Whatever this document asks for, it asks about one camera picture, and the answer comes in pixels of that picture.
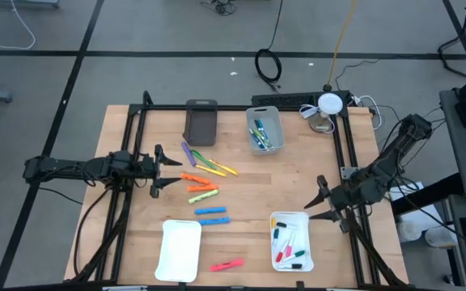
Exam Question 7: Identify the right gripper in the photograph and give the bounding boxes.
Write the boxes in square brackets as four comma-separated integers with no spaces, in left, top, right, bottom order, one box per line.
[303,174,354,234]

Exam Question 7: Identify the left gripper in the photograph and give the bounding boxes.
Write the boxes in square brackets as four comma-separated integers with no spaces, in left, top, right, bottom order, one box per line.
[139,144,184,199]

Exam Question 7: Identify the orange Sharpie highlighter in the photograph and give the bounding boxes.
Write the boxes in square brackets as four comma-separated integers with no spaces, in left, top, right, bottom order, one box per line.
[186,183,220,192]
[180,171,212,186]

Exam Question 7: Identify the purple marker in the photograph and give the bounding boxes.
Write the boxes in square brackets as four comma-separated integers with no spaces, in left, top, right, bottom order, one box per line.
[180,141,197,167]

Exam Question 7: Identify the green slim highlighter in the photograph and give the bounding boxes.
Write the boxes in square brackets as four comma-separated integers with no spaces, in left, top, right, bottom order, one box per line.
[190,149,218,171]

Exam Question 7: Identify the white plastic bin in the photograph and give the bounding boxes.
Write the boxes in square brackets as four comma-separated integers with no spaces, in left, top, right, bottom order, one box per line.
[269,210,316,273]
[154,219,203,284]

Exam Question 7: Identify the pale yellow Sharpie highlighter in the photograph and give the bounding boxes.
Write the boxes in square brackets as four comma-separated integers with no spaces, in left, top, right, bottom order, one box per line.
[187,188,220,205]

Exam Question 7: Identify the yellow slim highlighter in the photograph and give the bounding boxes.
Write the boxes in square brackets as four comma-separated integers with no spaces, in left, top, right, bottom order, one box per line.
[208,158,240,177]
[194,163,228,179]

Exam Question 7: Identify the dark grey translucent bin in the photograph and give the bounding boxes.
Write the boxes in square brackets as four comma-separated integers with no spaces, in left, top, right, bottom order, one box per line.
[182,99,219,147]

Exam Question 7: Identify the pink cap small marker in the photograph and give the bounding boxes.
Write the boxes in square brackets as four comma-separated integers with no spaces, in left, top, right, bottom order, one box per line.
[284,233,298,259]

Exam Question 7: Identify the light green Expo marker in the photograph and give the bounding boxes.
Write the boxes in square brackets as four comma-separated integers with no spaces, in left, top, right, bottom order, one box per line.
[252,127,276,150]

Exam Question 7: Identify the light grey plastic bin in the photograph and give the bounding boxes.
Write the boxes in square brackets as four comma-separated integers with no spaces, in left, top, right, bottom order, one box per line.
[245,105,286,156]

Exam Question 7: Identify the dark green Expo marker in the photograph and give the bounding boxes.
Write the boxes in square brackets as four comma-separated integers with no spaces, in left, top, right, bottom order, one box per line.
[256,129,273,149]

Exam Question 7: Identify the blue Expo marker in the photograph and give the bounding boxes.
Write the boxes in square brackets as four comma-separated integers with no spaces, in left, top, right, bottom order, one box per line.
[255,118,269,141]
[249,128,267,150]

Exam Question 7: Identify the pink Sharpie highlighter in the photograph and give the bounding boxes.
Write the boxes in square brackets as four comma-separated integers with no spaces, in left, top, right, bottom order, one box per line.
[209,257,245,272]

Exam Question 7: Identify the white round container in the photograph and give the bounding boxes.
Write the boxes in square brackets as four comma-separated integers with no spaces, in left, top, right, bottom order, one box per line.
[424,225,457,249]
[396,219,422,243]

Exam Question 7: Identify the white lamp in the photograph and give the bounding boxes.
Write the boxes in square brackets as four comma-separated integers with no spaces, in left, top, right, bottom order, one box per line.
[308,92,345,133]

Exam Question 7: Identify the white paper sheet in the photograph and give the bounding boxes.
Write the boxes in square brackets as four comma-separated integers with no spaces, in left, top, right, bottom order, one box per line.
[387,180,441,227]

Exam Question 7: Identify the black metal crossbar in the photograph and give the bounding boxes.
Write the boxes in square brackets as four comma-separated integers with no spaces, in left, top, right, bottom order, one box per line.
[390,172,465,217]

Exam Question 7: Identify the black keyboard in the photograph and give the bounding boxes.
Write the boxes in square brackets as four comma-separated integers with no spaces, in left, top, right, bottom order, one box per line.
[251,90,352,108]

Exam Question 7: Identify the grey metal cart base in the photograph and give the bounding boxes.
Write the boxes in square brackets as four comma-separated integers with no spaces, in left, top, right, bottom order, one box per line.
[0,0,61,10]

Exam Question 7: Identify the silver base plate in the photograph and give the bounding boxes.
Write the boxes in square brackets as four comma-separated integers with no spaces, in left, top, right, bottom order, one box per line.
[340,166,360,182]

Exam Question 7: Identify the white cable bundle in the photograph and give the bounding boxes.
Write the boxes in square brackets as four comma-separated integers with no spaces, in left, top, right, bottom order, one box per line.
[299,103,320,120]

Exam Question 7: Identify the black base cable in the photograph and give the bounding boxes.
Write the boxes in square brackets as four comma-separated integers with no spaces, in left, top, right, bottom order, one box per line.
[73,186,112,276]

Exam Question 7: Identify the white power cable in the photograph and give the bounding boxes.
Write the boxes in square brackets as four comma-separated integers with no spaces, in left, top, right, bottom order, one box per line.
[352,94,384,131]

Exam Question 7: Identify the black coiled cable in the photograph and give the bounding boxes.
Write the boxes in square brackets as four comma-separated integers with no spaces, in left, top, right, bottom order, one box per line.
[254,0,286,94]

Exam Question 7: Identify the yellow cable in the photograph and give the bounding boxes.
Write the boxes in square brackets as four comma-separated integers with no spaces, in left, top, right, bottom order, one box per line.
[327,0,358,89]

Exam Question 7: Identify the black cable tangle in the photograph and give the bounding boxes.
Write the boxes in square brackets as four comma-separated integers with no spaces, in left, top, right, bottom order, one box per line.
[199,0,239,17]

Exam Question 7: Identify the white floor cable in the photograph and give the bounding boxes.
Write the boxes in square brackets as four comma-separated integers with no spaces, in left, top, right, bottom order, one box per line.
[0,0,37,51]

